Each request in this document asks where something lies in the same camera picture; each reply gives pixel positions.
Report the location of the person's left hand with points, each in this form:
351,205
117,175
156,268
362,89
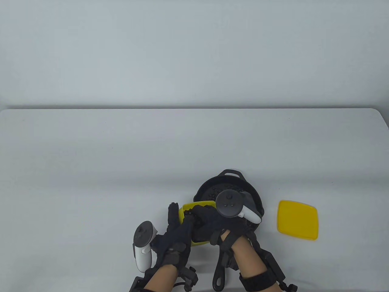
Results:
173,243

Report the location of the person's right hand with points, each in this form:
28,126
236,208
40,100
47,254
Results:
212,222

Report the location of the yellow plastic container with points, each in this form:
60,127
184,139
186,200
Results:
186,208

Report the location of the black cast iron frying pan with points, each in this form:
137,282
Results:
204,189

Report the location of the yellow plastic lid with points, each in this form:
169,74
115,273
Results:
297,220

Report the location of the person's left forearm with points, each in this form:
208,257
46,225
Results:
161,279

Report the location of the person's right forearm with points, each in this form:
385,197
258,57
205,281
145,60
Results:
247,258

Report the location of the white and black right controller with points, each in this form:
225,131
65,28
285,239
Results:
228,203

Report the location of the white and black controller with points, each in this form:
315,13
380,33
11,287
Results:
228,203
142,258

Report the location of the white and black left controller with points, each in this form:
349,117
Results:
142,258

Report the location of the black right glove sensor module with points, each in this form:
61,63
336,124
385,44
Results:
226,255

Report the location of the black glove sensor module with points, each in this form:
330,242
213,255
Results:
226,255
188,278

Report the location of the black left glove sensor module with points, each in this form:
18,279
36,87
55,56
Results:
188,278

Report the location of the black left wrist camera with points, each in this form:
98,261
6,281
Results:
136,286

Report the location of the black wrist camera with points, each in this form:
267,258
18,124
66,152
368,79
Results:
136,286
272,264

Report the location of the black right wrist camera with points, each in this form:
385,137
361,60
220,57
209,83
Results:
272,264

